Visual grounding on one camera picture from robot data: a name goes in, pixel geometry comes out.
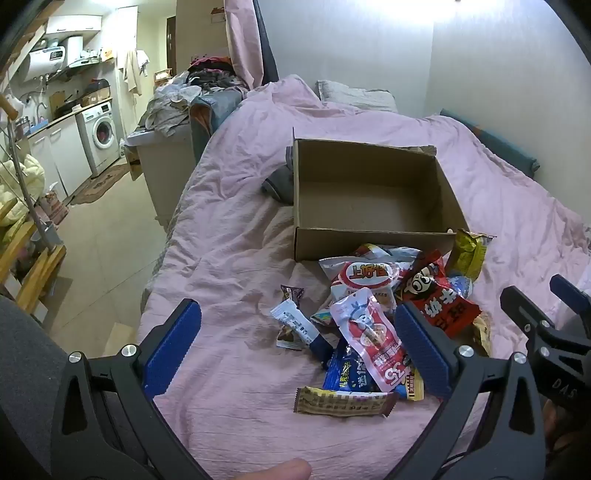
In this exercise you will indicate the red snack bag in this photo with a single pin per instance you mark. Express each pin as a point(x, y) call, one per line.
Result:
point(443, 300)

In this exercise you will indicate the cardboard piece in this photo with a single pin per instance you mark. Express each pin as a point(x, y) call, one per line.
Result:
point(121, 338)

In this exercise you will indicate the dark blue snack packet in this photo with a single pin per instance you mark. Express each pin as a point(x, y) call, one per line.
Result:
point(346, 369)

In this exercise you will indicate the wooden rack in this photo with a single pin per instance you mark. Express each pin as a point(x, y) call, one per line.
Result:
point(32, 272)

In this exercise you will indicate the pile of clothes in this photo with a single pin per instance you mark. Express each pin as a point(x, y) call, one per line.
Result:
point(184, 92)

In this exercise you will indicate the hanging white towel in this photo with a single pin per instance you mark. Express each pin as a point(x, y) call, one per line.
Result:
point(134, 69)

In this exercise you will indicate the yellow black snack packet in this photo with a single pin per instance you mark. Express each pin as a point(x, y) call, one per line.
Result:
point(482, 334)

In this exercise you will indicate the person's left hand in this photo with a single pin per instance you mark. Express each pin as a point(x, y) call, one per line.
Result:
point(281, 470)

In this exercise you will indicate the white washing machine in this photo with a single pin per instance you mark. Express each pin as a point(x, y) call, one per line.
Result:
point(99, 134)

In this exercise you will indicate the brown wafer bar packet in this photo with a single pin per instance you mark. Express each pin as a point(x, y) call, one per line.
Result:
point(341, 402)

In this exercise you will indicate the small brown white packet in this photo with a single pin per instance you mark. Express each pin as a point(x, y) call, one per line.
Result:
point(287, 337)

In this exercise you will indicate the small dark candy packet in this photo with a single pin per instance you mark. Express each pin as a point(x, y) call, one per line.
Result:
point(292, 292)

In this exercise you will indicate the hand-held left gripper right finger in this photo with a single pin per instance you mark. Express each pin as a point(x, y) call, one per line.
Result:
point(422, 350)

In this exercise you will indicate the white kitchen cabinet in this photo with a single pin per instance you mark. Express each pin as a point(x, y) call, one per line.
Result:
point(64, 152)

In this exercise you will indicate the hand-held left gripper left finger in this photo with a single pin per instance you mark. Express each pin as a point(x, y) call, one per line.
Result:
point(173, 350)

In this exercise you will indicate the dark grey cloth item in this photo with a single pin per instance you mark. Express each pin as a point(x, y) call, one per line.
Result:
point(279, 184)

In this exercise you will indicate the person's right hand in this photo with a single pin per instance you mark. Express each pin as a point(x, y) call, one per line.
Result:
point(563, 429)

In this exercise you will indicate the white wall cabinet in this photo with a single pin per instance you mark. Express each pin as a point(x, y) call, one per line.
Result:
point(74, 24)

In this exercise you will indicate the brown cardboard box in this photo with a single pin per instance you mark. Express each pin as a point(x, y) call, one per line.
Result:
point(369, 194)

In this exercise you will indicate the grey clothing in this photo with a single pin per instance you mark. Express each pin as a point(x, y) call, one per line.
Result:
point(23, 369)

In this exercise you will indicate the white water heater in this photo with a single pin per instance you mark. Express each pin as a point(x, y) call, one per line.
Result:
point(51, 57)

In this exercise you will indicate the pale yellow duvet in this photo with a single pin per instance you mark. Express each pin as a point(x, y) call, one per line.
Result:
point(18, 184)

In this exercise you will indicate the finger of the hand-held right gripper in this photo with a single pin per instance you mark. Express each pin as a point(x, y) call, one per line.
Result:
point(524, 311)
point(565, 290)

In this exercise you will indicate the grey pillow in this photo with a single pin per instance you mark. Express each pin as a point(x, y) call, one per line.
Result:
point(355, 94)

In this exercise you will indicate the teal bolster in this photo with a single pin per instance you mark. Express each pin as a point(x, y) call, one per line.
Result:
point(498, 143)

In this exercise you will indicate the brown floor rug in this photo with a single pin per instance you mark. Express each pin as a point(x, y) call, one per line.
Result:
point(99, 184)

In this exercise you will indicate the pink hanging cloth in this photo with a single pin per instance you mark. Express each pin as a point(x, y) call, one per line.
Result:
point(240, 37)

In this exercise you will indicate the white storage chest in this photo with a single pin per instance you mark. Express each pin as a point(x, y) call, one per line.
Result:
point(161, 180)

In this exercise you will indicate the pink white snack pouch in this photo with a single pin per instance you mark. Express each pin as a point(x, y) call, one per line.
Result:
point(369, 332)

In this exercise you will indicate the white slim snack packet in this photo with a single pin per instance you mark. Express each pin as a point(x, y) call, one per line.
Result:
point(293, 318)

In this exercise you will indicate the teal folded quilt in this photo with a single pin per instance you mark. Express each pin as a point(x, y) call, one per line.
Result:
point(214, 113)

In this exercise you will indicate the white bag red round label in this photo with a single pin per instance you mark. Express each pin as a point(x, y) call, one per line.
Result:
point(364, 277)

